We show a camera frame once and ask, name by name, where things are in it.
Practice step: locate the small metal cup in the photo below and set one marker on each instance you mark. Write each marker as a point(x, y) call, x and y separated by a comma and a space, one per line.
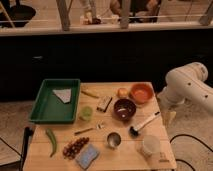
point(113, 140)

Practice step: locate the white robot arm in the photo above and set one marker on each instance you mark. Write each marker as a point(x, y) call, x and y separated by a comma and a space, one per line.
point(185, 83)

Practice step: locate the green plastic tray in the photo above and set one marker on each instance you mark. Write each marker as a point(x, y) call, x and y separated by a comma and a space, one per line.
point(49, 109)

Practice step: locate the yellow round fruit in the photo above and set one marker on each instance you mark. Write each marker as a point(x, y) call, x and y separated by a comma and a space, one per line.
point(122, 93)

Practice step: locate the yellow banana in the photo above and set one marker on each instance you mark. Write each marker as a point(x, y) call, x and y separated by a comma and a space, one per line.
point(90, 93)

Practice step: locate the dark red bowl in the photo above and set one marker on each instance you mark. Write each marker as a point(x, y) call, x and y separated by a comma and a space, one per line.
point(124, 109)

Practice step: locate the green plastic cup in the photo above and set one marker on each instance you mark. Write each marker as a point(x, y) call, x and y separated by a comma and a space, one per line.
point(86, 113)

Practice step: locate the orange bowl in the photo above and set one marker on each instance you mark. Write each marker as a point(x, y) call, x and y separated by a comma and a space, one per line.
point(141, 93)

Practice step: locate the grey cloth piece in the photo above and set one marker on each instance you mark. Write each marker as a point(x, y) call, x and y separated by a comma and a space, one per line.
point(63, 94)

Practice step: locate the blue sponge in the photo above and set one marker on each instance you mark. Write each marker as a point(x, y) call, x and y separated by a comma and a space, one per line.
point(87, 156)

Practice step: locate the white plastic cup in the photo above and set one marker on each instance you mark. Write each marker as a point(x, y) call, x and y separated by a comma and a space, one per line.
point(150, 145)

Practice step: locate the green chili pepper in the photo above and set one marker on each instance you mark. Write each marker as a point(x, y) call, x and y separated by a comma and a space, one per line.
point(53, 141)

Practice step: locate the bunch of red grapes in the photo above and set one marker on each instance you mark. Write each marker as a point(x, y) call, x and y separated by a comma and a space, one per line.
point(71, 150)

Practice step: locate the brown handled fork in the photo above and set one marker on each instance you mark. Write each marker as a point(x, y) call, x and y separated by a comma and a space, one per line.
point(98, 126)

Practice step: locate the white handled black brush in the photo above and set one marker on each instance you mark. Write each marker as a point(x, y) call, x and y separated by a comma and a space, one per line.
point(134, 130)

